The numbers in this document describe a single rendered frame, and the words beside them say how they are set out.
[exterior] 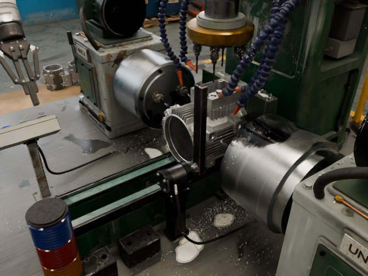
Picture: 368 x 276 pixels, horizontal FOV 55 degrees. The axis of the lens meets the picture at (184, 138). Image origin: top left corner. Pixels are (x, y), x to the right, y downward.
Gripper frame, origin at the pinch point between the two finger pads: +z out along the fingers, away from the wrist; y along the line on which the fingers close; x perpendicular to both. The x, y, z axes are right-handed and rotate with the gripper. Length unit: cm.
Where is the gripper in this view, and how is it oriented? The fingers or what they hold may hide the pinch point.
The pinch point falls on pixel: (32, 93)
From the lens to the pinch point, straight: 115.1
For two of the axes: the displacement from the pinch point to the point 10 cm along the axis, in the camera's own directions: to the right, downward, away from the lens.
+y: 8.2, -3.1, 4.8
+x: -4.7, 1.3, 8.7
